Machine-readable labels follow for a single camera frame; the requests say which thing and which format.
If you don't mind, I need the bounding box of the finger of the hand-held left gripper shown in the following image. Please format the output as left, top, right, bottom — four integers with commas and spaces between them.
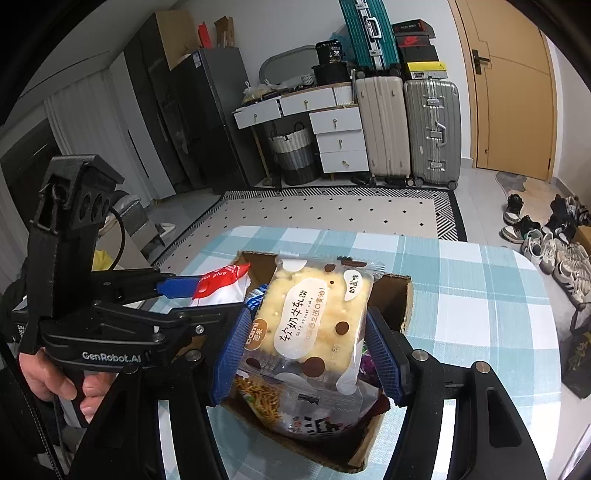
90, 268, 208, 305
92, 302, 245, 358

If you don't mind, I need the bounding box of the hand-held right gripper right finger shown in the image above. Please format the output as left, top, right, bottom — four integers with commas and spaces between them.
364, 305, 548, 480

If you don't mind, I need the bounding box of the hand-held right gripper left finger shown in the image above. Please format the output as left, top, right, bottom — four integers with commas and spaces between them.
67, 305, 254, 480

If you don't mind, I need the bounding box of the purple snack packet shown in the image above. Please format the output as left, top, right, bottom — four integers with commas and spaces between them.
360, 342, 384, 384

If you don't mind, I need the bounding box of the small white noodle snack packet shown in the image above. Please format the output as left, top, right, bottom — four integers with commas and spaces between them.
191, 262, 254, 308

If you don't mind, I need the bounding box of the blue white snack packet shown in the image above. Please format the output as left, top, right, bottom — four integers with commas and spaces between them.
245, 284, 271, 315

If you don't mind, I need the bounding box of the beige dotted cake packet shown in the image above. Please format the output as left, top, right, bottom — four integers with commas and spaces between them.
245, 256, 386, 395

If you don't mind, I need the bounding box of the large white noodle snack packet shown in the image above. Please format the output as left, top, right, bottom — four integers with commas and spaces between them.
231, 360, 393, 444

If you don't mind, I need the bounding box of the person's left hand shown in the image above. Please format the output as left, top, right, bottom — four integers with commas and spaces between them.
18, 348, 118, 421

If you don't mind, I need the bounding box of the yellow plastic bag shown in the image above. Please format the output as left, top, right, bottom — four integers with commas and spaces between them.
92, 249, 116, 273

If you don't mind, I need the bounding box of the grey trash bin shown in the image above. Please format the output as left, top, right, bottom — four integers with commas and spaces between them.
108, 194, 164, 250

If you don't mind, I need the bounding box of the blue checked tablecloth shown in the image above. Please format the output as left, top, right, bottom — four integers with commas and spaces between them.
152, 225, 561, 480

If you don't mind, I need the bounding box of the white curtain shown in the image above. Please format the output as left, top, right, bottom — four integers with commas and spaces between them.
44, 85, 176, 204

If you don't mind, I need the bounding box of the black white patterned rug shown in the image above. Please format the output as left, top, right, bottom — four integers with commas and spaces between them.
157, 187, 469, 268

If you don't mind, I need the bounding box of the black refrigerator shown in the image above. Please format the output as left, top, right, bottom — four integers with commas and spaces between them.
168, 46, 264, 195

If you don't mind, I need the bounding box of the dark wardrobe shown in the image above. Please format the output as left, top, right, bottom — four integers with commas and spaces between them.
124, 11, 204, 199

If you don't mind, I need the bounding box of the woven laundry basket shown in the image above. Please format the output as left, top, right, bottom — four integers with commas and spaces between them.
268, 122, 321, 185

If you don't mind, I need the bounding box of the black paper bag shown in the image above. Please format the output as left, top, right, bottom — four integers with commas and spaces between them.
561, 307, 591, 400

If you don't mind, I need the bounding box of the pile of loose shoes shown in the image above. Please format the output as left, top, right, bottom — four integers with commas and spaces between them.
501, 193, 591, 310

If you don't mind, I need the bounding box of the knotted plastic food bag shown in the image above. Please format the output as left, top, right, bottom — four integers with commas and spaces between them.
242, 82, 271, 104

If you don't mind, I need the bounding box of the grey doormat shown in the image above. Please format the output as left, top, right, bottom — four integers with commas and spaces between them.
495, 170, 529, 192

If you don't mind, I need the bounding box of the beige suitcase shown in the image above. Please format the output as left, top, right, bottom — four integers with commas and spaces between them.
353, 76, 411, 185

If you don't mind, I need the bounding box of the white drawer desk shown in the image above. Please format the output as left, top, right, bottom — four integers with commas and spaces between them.
233, 83, 370, 190

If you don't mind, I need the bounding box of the grey suitcase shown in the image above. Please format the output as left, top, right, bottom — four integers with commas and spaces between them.
404, 78, 462, 189

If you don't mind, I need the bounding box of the oval grey mirror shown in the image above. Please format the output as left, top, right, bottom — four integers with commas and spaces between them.
259, 45, 319, 86

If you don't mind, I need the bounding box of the flat cardboard sheet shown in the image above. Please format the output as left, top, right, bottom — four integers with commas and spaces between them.
154, 10, 200, 70

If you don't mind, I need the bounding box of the brown paper bag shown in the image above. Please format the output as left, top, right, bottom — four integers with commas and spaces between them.
213, 16, 235, 48

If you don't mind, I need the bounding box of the black tub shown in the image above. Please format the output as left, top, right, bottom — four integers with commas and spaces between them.
315, 41, 345, 68

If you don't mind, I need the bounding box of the tan wooden door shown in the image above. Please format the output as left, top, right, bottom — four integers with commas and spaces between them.
448, 0, 555, 182

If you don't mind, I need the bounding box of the teal suitcase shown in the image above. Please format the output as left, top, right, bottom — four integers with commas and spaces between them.
338, 0, 402, 75

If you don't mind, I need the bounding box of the red black shoe box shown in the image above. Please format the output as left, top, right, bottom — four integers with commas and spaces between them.
394, 33, 439, 63

